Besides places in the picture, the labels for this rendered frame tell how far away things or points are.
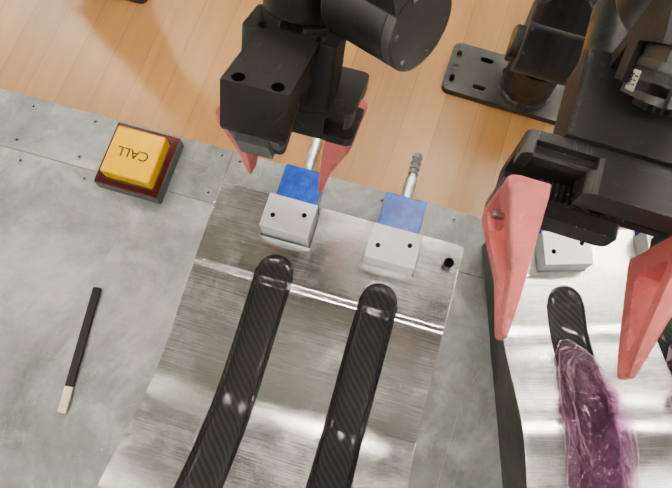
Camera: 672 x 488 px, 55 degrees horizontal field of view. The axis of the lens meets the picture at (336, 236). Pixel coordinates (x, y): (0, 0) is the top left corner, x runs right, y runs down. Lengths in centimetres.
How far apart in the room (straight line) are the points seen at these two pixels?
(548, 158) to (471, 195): 45
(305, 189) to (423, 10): 30
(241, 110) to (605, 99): 20
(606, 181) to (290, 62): 20
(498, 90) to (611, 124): 50
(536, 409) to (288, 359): 24
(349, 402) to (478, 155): 34
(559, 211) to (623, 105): 7
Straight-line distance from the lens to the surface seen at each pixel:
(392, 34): 39
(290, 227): 63
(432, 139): 81
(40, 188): 85
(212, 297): 66
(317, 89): 46
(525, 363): 68
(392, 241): 63
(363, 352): 64
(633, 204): 34
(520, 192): 32
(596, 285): 73
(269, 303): 65
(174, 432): 63
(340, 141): 48
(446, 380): 73
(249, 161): 54
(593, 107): 35
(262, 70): 41
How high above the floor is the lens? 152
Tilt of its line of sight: 73 degrees down
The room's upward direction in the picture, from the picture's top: straight up
